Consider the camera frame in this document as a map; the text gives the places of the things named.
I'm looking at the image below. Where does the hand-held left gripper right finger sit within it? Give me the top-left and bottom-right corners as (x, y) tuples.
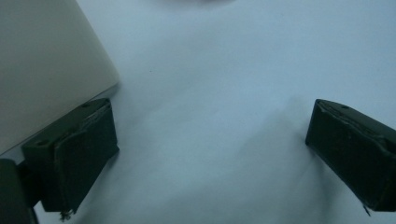
(304, 98), (396, 213)

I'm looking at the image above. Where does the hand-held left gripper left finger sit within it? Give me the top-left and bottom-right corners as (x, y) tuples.
(21, 98), (120, 215)

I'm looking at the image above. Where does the white box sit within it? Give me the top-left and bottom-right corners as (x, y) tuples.
(0, 0), (121, 157)

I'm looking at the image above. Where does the light blue table mat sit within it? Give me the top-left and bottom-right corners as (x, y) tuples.
(6, 0), (396, 224)

